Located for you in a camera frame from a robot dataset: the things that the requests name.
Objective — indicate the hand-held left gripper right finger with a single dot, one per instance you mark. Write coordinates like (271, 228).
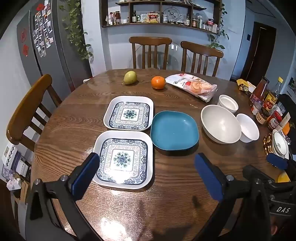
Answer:
(207, 178)

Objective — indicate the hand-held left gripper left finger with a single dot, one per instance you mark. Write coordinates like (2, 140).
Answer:
(85, 176)

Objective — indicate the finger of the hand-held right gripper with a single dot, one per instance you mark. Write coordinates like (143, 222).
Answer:
(276, 161)
(249, 171)

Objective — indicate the blue patterned square plate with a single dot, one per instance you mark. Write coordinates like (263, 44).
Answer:
(129, 113)
(122, 160)

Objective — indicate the medium white bowl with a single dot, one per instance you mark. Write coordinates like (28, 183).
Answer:
(248, 129)

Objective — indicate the large white bowl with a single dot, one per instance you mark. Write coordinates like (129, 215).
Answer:
(219, 125)

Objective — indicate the plain blue square plate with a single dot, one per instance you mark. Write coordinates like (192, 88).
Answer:
(173, 132)

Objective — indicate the small white bowl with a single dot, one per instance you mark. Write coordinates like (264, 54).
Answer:
(227, 102)

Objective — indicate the white plate on beaded mat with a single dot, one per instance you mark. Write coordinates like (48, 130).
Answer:
(279, 143)

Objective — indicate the yellow object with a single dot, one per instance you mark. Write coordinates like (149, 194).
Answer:
(283, 178)

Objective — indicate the wooden bead trivet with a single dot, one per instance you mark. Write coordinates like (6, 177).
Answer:
(268, 143)

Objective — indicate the clear plastic wrapper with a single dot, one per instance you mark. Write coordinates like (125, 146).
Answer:
(288, 140)

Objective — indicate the orange mango fruit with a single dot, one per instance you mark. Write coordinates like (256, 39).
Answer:
(286, 129)

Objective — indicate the red chili jar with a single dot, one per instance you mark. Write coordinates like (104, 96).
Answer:
(275, 120)

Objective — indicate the cream cosmetic tube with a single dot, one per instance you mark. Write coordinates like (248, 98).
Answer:
(285, 120)

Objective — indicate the brown sauce jar black lid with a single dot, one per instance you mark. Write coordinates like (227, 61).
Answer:
(262, 117)

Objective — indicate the clear plastic cup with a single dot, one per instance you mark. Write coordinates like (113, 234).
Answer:
(281, 107)

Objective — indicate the small white-labelled jar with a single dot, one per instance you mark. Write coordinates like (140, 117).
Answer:
(256, 109)

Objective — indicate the black bag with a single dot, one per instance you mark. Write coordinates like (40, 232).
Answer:
(289, 102)

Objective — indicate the vinegar bottle with yellow cap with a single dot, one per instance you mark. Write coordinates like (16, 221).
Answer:
(272, 97)

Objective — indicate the red sauce bottle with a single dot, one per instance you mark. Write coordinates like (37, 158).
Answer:
(260, 89)

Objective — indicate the white patterned box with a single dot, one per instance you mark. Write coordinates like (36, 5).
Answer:
(13, 160)

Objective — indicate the yellow snack packet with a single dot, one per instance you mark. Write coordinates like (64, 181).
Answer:
(245, 87)

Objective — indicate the wooden dining chair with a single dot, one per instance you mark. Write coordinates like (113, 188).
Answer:
(201, 49)
(27, 104)
(150, 41)

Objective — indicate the bread packet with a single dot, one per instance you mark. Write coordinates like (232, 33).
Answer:
(194, 87)

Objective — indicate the orange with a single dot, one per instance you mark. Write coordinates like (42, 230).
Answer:
(158, 82)

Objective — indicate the green pear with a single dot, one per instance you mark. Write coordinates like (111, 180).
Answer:
(130, 78)

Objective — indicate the dark brown door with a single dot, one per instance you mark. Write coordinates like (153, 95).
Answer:
(261, 53)

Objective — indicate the grey refrigerator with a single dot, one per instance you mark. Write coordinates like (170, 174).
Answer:
(57, 58)

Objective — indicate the small trailing plant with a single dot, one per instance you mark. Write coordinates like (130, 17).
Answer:
(218, 34)

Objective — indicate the red paper sticker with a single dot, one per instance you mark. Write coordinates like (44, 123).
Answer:
(25, 50)
(23, 36)

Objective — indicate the long hanging vine plant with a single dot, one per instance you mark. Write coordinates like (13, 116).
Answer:
(76, 30)

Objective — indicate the cluster of fridge photos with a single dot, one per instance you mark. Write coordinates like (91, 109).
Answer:
(42, 30)

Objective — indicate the row of spice jars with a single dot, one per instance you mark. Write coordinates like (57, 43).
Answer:
(201, 24)

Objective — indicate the row of sauce bottles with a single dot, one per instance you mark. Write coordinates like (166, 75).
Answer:
(114, 18)

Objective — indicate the dark glass bottle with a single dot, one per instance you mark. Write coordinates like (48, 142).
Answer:
(134, 17)

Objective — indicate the glass pot lid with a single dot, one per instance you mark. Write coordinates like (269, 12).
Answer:
(172, 14)

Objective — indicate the red snack packet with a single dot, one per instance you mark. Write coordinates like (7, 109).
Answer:
(153, 18)

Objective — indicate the white wall cabinet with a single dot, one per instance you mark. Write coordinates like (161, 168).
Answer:
(291, 83)

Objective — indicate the white wall socket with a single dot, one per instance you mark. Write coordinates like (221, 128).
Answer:
(174, 47)

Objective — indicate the dark wooden wall shelf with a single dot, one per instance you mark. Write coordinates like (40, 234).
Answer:
(148, 25)

